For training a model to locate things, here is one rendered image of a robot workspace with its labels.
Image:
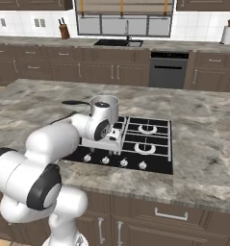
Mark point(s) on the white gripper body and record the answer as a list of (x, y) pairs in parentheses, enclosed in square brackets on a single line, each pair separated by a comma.
[(98, 144)]

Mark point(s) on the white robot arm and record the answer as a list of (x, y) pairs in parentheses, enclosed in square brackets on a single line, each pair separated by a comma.
[(46, 144)]

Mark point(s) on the silver hob knob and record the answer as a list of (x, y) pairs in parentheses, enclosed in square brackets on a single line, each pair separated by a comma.
[(105, 160), (123, 162), (87, 157), (142, 165)]

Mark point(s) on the black gas hob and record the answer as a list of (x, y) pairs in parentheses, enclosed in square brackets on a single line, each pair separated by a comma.
[(151, 157)]

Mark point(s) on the brown cupboard door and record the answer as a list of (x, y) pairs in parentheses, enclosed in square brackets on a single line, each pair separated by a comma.
[(94, 205), (171, 235)]

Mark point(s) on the long brown cupboard run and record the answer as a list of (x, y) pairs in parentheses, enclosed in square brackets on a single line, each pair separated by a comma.
[(97, 67)]

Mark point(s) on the brown drawer front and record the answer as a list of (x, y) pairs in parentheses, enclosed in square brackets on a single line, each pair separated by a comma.
[(145, 209)]

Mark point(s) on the grey dishwasher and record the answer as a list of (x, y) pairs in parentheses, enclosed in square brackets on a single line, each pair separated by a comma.
[(168, 70)]

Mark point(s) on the black sink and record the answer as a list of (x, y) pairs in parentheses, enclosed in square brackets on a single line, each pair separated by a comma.
[(114, 43)]

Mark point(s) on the silver tap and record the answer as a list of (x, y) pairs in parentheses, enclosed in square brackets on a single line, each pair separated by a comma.
[(127, 30)]

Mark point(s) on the brown knife block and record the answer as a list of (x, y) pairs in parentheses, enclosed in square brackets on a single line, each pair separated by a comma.
[(64, 31)]

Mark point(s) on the window with blind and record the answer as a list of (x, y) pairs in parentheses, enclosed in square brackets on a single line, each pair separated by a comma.
[(124, 19)]

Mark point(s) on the short brown cupboard run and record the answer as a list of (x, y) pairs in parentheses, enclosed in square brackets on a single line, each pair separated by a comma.
[(212, 72)]

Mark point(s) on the white paper towel roll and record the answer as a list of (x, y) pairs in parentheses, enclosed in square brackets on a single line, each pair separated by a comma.
[(227, 34)]

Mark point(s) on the single grey wall socket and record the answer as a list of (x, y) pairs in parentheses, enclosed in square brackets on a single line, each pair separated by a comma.
[(3, 22)]

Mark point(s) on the wide brown wall cupboard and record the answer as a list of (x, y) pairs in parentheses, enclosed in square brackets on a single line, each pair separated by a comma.
[(30, 4)]

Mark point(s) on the narrow brown wall cupboard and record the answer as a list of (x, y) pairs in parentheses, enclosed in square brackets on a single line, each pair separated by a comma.
[(209, 4)]

